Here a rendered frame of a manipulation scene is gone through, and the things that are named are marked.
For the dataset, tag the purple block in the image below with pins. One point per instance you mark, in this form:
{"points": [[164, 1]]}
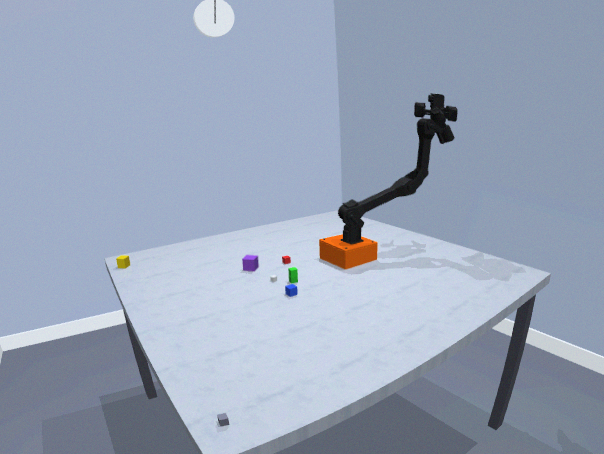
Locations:
{"points": [[250, 263]]}

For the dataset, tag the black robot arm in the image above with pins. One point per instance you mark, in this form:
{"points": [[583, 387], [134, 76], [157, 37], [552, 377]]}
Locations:
{"points": [[352, 211]]}

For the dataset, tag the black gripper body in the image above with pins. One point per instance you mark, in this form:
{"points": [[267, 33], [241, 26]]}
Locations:
{"points": [[420, 111]]}

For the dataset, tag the yellow cube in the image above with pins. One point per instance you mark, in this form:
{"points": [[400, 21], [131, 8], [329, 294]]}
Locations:
{"points": [[123, 261]]}

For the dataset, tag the blue block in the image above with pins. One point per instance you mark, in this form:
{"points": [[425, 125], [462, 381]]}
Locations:
{"points": [[291, 290]]}

